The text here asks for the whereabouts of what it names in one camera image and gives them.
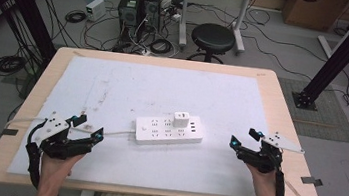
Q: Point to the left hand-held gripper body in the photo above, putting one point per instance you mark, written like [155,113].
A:
[54,128]

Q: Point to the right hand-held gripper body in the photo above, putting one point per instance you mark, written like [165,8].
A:
[269,153]

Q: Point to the white charger plug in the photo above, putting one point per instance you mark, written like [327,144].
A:
[181,119]

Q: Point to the white power strip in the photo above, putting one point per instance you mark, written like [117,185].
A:
[161,133]

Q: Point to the person's right hand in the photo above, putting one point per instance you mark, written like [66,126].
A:
[262,186]

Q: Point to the person's left hand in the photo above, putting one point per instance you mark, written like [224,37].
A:
[56,170]

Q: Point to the thin wooden stick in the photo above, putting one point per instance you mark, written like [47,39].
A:
[294,191]

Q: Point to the black tape strip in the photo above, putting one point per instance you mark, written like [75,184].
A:
[7,133]
[311,181]

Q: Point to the grey floor mat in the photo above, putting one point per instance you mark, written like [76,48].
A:
[324,119]

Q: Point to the white foam mat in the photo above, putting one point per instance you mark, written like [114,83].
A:
[170,87]

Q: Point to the black round stool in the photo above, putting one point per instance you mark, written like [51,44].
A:
[213,37]

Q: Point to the white power supply box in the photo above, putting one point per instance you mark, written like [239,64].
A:
[95,9]

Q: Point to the black computer tower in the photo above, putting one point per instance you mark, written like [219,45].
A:
[151,8]
[128,11]

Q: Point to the large cardboard box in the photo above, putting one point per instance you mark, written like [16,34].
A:
[314,9]

